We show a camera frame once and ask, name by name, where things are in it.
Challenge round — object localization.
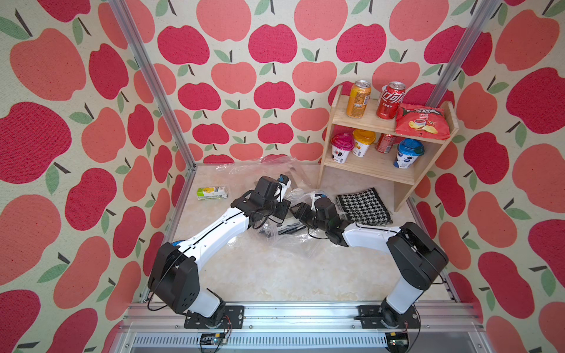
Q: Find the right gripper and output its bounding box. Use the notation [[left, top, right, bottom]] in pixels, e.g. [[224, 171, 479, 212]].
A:
[[290, 202, 328, 234]]

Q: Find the clear plastic vacuum bag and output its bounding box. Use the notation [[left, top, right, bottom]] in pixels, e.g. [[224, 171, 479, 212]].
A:
[[229, 155, 327, 258]]

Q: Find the black white houndstooth scarf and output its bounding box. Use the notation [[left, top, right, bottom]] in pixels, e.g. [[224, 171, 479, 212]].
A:
[[336, 188, 393, 226]]

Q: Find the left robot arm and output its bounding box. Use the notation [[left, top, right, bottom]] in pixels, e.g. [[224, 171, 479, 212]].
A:
[[148, 174, 291, 326]]

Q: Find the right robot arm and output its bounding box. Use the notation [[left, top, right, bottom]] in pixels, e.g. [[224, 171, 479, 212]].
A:
[[291, 198, 449, 316]]

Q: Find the grey white folded scarf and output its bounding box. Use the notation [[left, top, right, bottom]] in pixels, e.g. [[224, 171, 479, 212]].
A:
[[277, 222, 305, 235]]

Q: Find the red chips bag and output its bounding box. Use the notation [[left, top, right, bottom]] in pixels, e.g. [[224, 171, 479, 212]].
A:
[[395, 103, 450, 140]]

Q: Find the green white drink carton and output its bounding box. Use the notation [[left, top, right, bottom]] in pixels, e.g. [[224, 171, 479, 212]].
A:
[[197, 186, 229, 201]]

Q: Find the wooden two-tier shelf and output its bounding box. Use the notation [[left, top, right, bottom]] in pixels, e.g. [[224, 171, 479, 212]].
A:
[[316, 85, 459, 212]]

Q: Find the pink lid cup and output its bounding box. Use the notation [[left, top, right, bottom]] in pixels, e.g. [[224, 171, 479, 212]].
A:
[[331, 132, 355, 164]]

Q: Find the yellow lid cup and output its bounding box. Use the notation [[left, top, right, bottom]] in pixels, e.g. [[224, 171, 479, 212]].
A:
[[353, 129, 376, 158]]

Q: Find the red can lower shelf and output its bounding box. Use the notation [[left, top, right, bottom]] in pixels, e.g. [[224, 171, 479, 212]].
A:
[[376, 134, 396, 154]]

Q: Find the blue lid cup on shelf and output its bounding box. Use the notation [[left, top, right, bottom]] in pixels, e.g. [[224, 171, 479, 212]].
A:
[[394, 139, 425, 169]]

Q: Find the orange drink can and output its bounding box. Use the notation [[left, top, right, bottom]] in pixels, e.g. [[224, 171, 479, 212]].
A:
[[346, 80, 372, 119]]

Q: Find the red cola can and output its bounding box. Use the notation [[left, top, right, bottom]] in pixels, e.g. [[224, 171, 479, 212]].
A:
[[376, 82, 406, 120]]

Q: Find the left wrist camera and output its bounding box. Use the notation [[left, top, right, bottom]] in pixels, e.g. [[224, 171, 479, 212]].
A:
[[277, 174, 291, 202]]

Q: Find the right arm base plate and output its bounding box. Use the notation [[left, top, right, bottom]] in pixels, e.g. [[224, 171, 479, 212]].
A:
[[354, 305, 421, 331]]

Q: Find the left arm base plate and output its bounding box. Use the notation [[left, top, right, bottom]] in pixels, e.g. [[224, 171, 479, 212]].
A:
[[184, 304, 245, 329]]

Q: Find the aluminium front rail frame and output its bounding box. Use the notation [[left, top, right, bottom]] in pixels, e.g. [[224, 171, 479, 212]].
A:
[[109, 301, 494, 352]]

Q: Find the left aluminium corner post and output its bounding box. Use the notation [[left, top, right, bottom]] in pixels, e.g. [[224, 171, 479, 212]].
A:
[[109, 0, 197, 173]]

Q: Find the aluminium corner post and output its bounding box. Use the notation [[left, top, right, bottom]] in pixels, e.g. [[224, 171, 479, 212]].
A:
[[427, 1, 503, 107], [109, 0, 197, 173]]

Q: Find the right aluminium corner post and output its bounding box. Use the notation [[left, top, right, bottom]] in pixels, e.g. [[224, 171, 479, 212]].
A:
[[427, 1, 503, 107]]

